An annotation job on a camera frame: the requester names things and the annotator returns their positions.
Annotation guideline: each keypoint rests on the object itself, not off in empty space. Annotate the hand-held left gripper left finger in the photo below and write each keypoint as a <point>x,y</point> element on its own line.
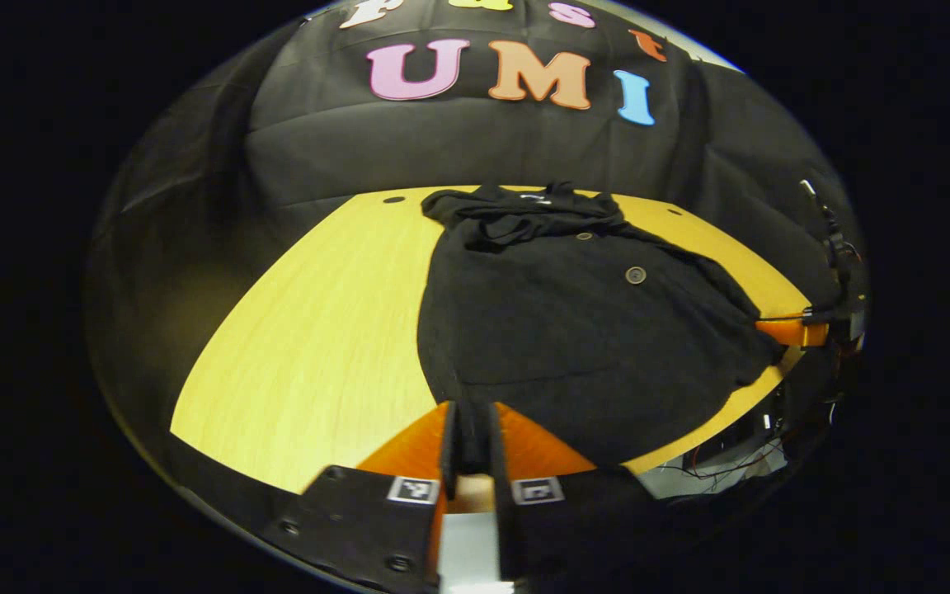
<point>457,437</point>

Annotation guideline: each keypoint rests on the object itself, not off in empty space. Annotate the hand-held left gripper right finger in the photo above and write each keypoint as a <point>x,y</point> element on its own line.
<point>501,445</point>

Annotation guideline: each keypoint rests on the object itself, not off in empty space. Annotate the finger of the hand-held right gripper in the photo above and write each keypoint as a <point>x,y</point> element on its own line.
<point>797,332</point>

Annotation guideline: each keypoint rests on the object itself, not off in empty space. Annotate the black buttoned garment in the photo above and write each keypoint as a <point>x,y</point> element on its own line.
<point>566,346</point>

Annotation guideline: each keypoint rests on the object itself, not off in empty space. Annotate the black backdrop cloth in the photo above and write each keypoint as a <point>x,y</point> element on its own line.
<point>458,148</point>

